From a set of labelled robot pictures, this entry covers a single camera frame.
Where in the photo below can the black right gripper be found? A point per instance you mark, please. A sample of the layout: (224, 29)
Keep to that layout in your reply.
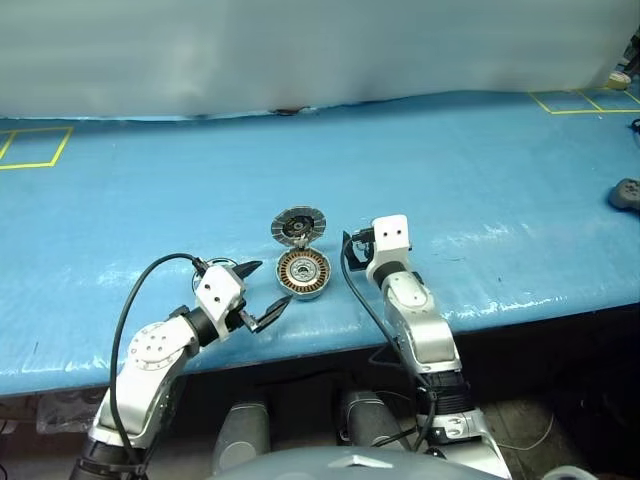
(364, 241)

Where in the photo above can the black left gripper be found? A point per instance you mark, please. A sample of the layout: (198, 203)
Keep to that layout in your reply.
(237, 312)

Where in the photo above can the round motor housing base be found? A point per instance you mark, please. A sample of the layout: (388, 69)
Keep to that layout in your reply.
(302, 275)

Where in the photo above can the spoked metal rotor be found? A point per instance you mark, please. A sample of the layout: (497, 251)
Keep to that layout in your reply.
(218, 260)

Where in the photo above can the round hinged motor lid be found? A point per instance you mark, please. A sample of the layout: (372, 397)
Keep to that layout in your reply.
(299, 227)

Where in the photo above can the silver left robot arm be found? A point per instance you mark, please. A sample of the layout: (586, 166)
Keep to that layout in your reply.
(150, 350)

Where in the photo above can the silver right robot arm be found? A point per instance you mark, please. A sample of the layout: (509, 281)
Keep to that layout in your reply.
(425, 330)

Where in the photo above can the blue table cover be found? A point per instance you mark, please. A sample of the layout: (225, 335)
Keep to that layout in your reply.
(450, 175)

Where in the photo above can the grey rounded leg cover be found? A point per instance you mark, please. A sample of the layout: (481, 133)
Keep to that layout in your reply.
(370, 420)
(242, 435)

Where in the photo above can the grey robot torso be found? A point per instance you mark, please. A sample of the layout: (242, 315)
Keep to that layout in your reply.
(350, 467)

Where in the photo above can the white backdrop sheet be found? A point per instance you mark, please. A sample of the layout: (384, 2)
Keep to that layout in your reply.
(300, 50)

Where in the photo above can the clear plastic bag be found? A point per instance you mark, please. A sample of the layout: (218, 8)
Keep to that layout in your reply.
(70, 412)

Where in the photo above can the grey game controller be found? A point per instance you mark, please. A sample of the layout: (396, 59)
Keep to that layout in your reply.
(626, 194)

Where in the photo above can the tape roll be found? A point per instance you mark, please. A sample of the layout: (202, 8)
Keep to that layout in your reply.
(619, 80)

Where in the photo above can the dark background object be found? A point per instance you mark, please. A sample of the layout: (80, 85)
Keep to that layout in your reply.
(632, 55)

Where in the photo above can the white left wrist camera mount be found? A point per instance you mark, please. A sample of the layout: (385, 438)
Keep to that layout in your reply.
(215, 290)

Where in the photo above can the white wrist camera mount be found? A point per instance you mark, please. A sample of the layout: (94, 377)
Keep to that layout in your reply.
(392, 232)
(215, 290)

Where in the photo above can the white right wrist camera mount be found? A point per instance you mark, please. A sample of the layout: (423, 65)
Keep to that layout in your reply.
(392, 232)

